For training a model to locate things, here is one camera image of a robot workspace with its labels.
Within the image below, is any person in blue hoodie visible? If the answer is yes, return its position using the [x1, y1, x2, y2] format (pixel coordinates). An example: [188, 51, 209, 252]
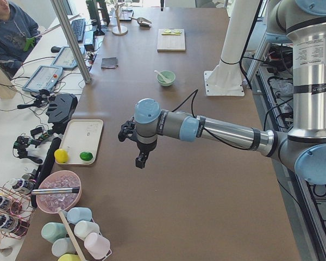
[0, 1, 40, 75]

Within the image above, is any green cup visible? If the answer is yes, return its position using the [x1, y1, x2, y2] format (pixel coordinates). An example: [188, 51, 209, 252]
[41, 222, 67, 243]

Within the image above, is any metal scoop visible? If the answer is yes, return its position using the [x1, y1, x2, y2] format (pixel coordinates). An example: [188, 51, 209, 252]
[130, 16, 152, 28]

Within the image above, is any light blue cup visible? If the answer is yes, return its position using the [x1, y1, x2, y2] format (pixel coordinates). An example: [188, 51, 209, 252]
[67, 207, 92, 225]

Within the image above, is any bamboo cutting board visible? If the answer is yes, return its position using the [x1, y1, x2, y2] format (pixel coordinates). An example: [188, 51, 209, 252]
[156, 28, 186, 52]

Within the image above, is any black keyboard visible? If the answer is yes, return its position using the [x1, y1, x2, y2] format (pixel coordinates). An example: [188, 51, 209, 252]
[71, 18, 86, 42]

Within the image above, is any pale green bowl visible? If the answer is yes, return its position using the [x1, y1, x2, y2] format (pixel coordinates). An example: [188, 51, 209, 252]
[156, 71, 175, 87]

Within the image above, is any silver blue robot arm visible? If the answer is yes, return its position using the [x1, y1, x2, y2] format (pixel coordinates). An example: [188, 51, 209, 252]
[131, 1, 326, 185]

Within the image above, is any cream plastic tray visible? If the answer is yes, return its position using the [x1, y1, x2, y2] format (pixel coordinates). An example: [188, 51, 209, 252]
[55, 119, 104, 165]

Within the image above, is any aluminium frame post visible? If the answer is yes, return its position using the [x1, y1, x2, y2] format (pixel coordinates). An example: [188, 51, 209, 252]
[51, 0, 92, 84]

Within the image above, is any pink bowl with ice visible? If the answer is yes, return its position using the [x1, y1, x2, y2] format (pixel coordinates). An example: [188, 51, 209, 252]
[36, 170, 82, 214]

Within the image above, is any pink cup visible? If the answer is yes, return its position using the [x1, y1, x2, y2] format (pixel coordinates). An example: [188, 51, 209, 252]
[84, 232, 110, 260]

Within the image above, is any near teach pendant tablet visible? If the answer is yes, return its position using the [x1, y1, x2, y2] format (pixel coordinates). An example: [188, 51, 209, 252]
[22, 65, 64, 93]

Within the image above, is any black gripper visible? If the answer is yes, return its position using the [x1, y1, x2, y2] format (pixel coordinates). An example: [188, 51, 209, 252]
[135, 141, 157, 169]

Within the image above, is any teach pendant tablet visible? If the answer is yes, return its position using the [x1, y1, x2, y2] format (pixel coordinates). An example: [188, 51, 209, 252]
[22, 65, 64, 93]
[51, 46, 77, 70]

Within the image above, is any white cup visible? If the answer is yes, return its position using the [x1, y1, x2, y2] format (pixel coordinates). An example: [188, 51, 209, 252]
[74, 220, 100, 240]

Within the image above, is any yellow lemon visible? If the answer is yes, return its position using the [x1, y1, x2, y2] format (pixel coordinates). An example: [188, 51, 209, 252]
[54, 148, 68, 164]

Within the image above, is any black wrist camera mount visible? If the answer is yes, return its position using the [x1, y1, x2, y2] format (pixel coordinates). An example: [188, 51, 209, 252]
[118, 117, 137, 142]

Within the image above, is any far teach pendant tablet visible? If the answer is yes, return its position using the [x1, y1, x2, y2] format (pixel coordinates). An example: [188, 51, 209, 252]
[51, 46, 77, 70]

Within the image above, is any green lime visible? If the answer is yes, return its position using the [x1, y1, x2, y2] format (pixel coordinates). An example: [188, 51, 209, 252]
[79, 151, 93, 161]

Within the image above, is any white camera post with base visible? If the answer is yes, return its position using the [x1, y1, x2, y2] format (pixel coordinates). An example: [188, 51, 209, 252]
[204, 1, 261, 96]

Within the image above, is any white ceramic spoon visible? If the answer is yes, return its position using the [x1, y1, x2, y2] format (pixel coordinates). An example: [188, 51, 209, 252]
[154, 70, 170, 83]

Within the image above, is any grey folded cloth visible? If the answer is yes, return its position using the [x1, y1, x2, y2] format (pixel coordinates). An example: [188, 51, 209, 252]
[101, 57, 118, 69]

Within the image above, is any wooden mug tree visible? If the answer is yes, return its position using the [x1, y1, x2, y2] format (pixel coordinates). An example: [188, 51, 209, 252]
[112, 3, 128, 36]

